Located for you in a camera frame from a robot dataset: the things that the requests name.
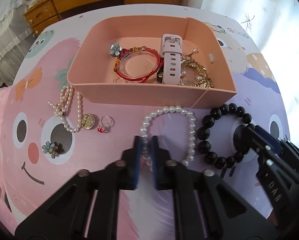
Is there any red string bracelet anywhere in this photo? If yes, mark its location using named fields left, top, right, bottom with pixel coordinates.
left=112, top=45, right=164, bottom=84

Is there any pink smart watch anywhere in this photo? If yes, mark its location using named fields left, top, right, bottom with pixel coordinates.
left=156, top=34, right=182, bottom=85

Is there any red stone ring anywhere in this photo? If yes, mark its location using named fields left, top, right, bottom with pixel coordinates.
left=97, top=115, right=115, bottom=133

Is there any white lace cloth cover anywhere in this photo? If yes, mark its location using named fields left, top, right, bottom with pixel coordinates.
left=0, top=0, right=34, bottom=86

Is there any white floral curtain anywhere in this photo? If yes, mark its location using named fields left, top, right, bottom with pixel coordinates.
left=181, top=0, right=299, bottom=156

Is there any cartoon printed mat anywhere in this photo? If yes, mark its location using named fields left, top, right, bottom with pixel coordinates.
left=0, top=4, right=290, bottom=230

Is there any gold rhinestone hair clip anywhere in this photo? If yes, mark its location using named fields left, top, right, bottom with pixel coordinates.
left=179, top=48, right=213, bottom=88

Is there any blue flower brooch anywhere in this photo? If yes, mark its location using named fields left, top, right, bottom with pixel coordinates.
left=42, top=141, right=60, bottom=159

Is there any black bead bracelet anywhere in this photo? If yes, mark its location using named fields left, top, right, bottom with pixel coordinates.
left=196, top=102, right=256, bottom=170

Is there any pink jewelry tray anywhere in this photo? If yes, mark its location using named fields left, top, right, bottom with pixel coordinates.
left=67, top=15, right=236, bottom=109

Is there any long pearl necklace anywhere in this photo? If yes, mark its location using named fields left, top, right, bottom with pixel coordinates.
left=47, top=85, right=84, bottom=133

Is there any blue flower charm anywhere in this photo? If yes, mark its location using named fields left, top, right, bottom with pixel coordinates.
left=109, top=42, right=123, bottom=57

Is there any gold round pendant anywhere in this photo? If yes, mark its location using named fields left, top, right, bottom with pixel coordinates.
left=81, top=113, right=95, bottom=129

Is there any white pearl bracelet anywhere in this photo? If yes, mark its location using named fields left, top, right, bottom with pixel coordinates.
left=139, top=105, right=197, bottom=172

